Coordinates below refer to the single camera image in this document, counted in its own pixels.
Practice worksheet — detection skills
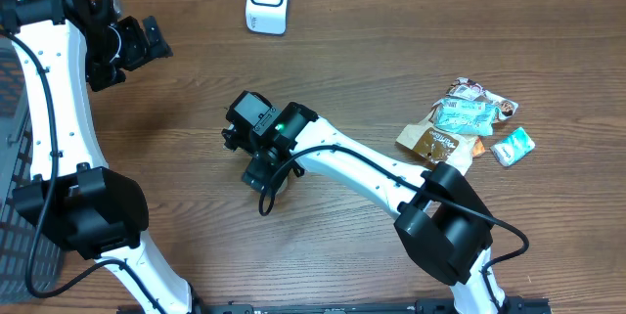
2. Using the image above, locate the beige brown paper bag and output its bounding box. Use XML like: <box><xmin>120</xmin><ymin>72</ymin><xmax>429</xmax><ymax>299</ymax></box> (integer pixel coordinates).
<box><xmin>396</xmin><ymin>109</ymin><xmax>479</xmax><ymax>175</ymax></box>

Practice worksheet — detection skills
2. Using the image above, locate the teal tissue pack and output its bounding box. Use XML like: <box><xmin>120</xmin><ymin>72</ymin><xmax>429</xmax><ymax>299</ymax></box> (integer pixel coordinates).
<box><xmin>490</xmin><ymin>127</ymin><xmax>536</xmax><ymax>167</ymax></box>

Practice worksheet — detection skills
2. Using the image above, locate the teal snack packet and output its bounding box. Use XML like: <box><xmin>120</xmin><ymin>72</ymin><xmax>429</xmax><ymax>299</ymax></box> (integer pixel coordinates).
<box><xmin>433</xmin><ymin>98</ymin><xmax>500</xmax><ymax>136</ymax></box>

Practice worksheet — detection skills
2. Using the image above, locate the white barcode scanner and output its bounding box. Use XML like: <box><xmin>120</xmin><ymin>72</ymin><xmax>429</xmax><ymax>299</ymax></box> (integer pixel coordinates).
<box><xmin>246</xmin><ymin>0</ymin><xmax>289</xmax><ymax>35</ymax></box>

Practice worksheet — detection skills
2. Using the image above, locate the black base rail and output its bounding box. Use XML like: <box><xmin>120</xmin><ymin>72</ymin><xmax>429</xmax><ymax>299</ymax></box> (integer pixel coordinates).
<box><xmin>116</xmin><ymin>296</ymin><xmax>553</xmax><ymax>314</ymax></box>

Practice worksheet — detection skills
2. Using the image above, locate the grey plastic mesh basket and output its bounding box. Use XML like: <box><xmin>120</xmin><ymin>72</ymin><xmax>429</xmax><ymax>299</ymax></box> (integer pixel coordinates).
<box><xmin>1</xmin><ymin>38</ymin><xmax>34</xmax><ymax>305</ymax></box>

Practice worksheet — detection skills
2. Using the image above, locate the orange tissue pack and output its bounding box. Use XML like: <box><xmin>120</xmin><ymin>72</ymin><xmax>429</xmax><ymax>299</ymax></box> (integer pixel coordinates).
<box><xmin>471</xmin><ymin>138</ymin><xmax>486</xmax><ymax>157</ymax></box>

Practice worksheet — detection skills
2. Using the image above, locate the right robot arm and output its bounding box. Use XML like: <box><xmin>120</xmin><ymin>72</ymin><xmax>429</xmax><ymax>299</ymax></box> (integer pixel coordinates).
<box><xmin>222</xmin><ymin>91</ymin><xmax>506</xmax><ymax>313</ymax></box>

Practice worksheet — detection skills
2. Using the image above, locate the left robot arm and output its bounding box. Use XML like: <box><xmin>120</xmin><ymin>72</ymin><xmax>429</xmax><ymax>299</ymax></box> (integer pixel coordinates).
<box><xmin>1</xmin><ymin>0</ymin><xmax>201</xmax><ymax>313</ymax></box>

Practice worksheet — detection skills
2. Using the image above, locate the brown white snack bag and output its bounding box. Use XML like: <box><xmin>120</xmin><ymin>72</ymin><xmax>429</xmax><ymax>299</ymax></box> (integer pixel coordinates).
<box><xmin>446</xmin><ymin>77</ymin><xmax>518</xmax><ymax>122</ymax></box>

